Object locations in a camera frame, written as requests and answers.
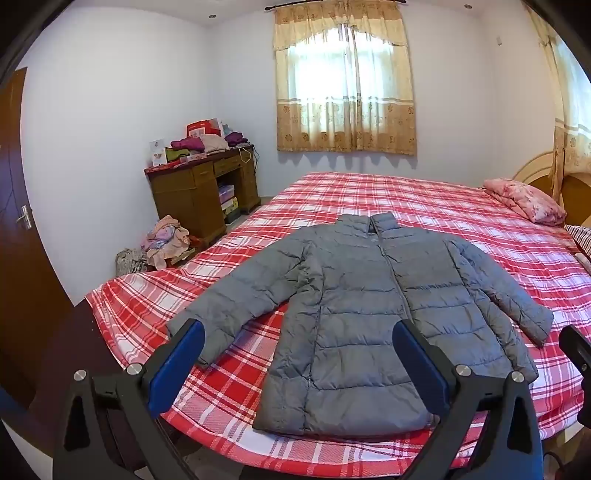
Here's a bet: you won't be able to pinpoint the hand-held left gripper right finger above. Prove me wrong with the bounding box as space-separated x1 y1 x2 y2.
392 318 546 480

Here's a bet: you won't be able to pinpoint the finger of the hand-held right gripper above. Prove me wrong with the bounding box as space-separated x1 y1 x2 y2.
577 387 591 431
558 324 591 371

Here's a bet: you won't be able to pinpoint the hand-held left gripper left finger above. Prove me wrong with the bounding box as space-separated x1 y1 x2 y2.
53 318 206 480

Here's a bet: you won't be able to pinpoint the grey puffer jacket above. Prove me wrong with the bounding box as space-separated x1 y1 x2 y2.
166 211 555 439

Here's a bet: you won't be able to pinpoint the pink clothes pile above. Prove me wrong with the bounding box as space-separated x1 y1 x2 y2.
141 215 192 271

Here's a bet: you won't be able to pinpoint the magenta folded clothes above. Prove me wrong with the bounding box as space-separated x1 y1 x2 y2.
171 136 205 153

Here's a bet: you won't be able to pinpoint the striped pillow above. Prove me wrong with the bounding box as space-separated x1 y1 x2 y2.
564 224 591 259

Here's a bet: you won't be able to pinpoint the grey patterned cloth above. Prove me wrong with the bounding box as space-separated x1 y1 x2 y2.
115 248 148 278

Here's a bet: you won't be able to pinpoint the brown wooden desk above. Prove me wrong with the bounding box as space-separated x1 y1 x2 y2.
144 147 262 247

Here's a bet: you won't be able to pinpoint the red plaid bedsheet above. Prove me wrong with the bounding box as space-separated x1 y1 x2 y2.
85 172 591 480

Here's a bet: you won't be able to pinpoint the brown wooden door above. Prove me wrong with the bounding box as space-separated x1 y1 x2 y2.
0 67 75 407

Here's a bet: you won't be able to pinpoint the light wooden headboard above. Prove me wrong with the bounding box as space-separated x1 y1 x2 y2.
512 152 591 227

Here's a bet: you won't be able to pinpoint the beige side curtain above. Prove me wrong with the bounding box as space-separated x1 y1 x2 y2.
526 7 591 208

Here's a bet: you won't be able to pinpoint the white card box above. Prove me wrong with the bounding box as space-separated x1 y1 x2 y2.
148 138 168 167

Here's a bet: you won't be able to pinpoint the red gift box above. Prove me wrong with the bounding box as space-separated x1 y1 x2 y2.
186 119 221 139

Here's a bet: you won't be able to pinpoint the beige floral window curtain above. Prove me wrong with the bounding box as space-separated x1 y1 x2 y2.
272 4 419 157

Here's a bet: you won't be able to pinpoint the dark curtain rod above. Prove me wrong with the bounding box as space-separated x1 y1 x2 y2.
265 0 407 11

